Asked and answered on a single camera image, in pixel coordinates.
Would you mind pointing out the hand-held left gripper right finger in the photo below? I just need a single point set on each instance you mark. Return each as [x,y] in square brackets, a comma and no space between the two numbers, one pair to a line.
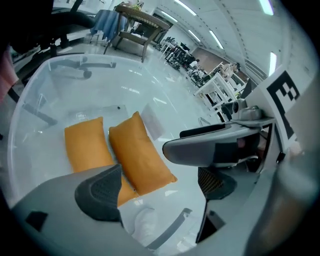
[240,205]

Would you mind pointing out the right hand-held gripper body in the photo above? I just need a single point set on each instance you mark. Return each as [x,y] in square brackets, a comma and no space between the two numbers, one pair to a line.
[282,95]

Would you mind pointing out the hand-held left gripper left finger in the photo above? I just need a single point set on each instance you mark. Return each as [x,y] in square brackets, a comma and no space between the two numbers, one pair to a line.
[62,212]

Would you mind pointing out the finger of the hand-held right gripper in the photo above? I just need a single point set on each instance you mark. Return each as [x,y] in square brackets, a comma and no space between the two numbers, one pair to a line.
[212,130]
[195,152]

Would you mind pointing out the orange rectangular pillow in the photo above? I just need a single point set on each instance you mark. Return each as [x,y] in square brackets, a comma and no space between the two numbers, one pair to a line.
[85,142]
[140,155]

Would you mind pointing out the clear plastic storage box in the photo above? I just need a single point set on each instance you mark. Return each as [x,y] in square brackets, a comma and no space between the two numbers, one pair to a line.
[75,87]

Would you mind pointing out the person's right hand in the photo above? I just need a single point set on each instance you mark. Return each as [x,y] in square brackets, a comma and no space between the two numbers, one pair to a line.
[296,150]

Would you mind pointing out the white shelf unit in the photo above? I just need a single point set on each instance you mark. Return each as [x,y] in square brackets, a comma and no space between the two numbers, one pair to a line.
[220,87]

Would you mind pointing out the person's white trousers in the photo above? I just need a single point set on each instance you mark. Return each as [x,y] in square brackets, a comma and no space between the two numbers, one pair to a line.
[145,225]

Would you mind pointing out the white desk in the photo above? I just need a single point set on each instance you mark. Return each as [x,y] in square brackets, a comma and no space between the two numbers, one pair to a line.
[175,47]

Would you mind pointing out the dark wooden table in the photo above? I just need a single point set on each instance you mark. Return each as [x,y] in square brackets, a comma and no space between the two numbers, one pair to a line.
[145,17]

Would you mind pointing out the blue-draped round table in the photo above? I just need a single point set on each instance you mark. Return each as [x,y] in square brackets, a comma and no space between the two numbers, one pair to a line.
[107,22]

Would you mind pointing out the pink padded lounge chair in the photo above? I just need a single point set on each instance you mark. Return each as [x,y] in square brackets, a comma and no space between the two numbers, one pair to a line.
[7,72]

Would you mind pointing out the black office chair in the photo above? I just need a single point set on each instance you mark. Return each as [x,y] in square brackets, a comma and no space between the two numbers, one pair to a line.
[75,17]

